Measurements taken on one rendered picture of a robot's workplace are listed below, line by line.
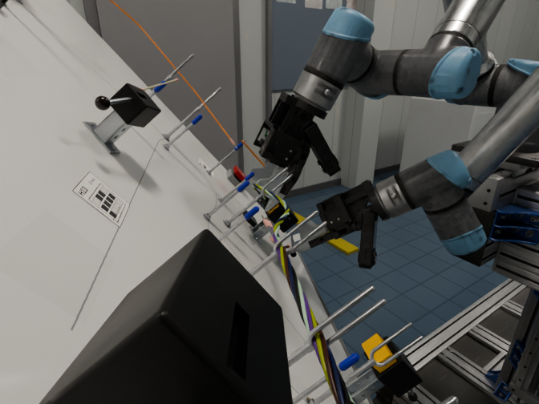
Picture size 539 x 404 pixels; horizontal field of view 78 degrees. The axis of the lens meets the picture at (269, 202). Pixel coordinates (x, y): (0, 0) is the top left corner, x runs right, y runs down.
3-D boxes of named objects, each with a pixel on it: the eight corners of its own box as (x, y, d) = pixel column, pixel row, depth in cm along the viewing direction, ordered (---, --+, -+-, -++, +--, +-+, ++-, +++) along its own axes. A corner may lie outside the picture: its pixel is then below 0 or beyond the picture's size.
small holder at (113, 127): (47, 116, 32) (99, 66, 32) (99, 124, 41) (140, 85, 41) (80, 153, 33) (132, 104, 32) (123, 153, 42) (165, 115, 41)
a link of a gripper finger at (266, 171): (238, 187, 69) (260, 149, 64) (264, 195, 71) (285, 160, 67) (240, 195, 66) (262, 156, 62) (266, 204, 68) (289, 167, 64)
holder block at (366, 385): (387, 437, 51) (441, 400, 50) (344, 401, 46) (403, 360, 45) (374, 408, 55) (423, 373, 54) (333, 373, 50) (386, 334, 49)
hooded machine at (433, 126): (489, 194, 381) (528, 50, 324) (456, 206, 349) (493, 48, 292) (429, 176, 441) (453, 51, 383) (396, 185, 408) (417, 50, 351)
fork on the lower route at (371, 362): (317, 410, 37) (422, 335, 35) (315, 418, 35) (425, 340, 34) (305, 394, 38) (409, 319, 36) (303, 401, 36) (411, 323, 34)
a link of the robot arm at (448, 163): (480, 193, 57) (459, 151, 55) (417, 220, 61) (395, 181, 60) (468, 179, 64) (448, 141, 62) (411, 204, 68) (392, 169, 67)
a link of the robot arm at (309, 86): (330, 86, 62) (350, 94, 56) (318, 109, 64) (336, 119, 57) (297, 67, 59) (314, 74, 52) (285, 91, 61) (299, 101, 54)
